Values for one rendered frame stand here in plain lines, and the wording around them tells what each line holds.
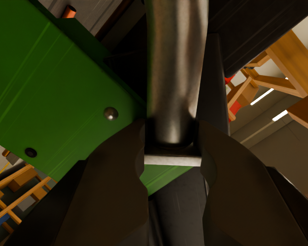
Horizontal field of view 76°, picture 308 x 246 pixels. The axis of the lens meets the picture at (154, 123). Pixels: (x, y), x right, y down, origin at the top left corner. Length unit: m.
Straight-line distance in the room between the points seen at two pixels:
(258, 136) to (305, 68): 6.71
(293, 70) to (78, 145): 0.88
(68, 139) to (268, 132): 7.55
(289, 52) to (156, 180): 0.83
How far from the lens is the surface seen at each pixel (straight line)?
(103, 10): 0.71
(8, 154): 0.42
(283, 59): 0.94
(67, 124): 0.17
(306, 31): 9.89
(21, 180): 6.38
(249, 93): 4.16
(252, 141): 7.63
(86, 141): 0.17
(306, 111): 0.67
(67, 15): 0.58
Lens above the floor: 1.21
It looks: 4 degrees up
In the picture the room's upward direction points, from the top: 138 degrees clockwise
